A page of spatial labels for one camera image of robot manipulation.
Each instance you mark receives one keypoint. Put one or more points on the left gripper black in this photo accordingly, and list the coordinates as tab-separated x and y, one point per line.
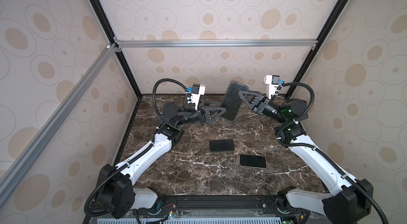
204	114

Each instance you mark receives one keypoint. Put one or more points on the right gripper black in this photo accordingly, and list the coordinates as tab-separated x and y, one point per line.
259	104

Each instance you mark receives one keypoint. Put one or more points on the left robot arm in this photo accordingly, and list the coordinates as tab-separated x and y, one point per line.
115	193

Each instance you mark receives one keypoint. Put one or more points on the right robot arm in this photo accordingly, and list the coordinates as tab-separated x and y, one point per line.
348	199

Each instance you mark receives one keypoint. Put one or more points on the black phone middle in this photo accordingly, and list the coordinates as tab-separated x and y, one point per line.
221	145

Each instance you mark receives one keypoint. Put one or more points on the black phone near right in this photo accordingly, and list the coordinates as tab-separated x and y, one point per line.
253	161

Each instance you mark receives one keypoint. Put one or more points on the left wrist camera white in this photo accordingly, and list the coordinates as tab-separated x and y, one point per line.
194	94

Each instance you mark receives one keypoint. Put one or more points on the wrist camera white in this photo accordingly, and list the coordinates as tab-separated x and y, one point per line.
194	94
274	85

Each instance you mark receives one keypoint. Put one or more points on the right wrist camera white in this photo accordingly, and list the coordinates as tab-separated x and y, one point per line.
274	85

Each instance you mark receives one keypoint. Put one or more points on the horizontal aluminium rail back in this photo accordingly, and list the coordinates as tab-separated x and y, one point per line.
226	43

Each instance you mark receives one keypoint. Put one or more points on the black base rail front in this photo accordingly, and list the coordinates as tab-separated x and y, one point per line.
262	204

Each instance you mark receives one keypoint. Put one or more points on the black frame post right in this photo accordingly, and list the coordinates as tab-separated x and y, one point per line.
324	33

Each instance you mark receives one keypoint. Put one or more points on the black frame post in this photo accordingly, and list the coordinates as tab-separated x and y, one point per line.
107	29
324	33

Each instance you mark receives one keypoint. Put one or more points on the black frame post left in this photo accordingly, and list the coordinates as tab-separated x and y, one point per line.
107	29

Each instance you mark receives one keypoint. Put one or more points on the aluminium rail left wall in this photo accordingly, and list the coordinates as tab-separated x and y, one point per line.
31	153

